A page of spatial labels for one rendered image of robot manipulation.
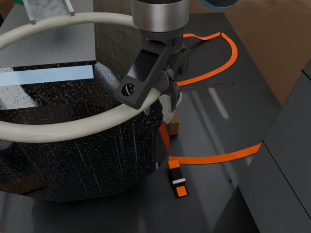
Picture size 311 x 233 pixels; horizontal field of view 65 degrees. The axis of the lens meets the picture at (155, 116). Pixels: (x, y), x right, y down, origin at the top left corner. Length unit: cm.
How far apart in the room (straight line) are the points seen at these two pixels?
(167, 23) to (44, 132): 26
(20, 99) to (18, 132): 36
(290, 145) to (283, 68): 139
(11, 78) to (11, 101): 7
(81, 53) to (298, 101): 69
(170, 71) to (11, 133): 28
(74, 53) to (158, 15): 46
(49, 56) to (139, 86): 47
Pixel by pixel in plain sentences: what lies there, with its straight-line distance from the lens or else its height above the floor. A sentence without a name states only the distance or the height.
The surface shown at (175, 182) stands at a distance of 135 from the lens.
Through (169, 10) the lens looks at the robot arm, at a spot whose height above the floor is 110.
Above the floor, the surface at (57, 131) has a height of 94.
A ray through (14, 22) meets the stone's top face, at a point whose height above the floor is 83.
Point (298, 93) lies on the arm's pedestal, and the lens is 90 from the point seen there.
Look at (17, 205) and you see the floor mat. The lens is 151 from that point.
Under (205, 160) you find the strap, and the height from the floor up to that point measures 2.
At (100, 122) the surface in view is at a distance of 42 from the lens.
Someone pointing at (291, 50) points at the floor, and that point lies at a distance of 256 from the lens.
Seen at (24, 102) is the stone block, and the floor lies 75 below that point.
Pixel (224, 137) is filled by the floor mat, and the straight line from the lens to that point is 160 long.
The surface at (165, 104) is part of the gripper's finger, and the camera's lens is 48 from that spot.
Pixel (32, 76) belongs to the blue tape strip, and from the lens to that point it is 79.
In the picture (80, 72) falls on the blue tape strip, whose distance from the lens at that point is 76.
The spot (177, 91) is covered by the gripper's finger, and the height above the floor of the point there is 95.
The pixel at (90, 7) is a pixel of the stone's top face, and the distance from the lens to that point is 105.
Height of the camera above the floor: 126
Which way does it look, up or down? 49 degrees down
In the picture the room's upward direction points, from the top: straight up
